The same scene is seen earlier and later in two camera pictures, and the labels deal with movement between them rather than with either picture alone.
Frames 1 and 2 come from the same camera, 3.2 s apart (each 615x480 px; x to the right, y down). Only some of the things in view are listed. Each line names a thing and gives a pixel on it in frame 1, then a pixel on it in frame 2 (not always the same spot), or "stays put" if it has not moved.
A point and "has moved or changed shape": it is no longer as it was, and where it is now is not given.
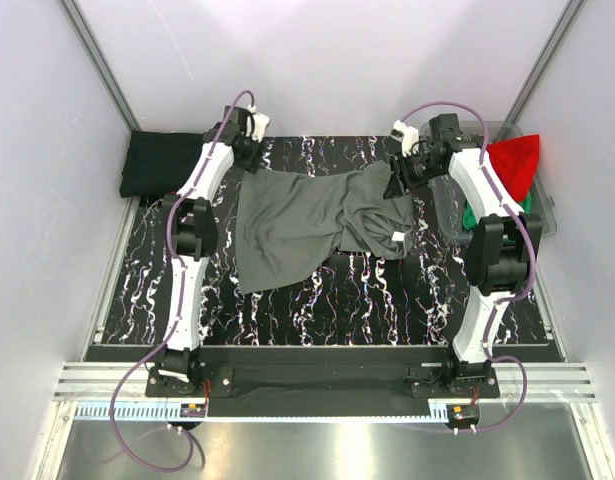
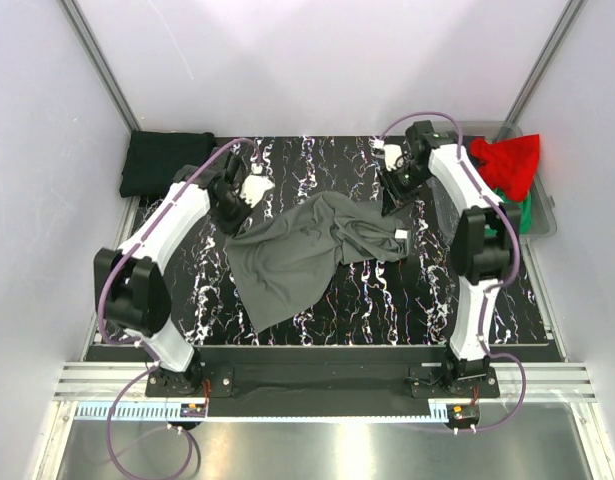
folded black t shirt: (159, 163) stays put
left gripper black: (251, 163) → (233, 226)
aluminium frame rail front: (546, 382) stays put
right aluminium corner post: (541, 66) stays put
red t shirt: (516, 159) stays put
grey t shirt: (288, 222) has moved or changed shape
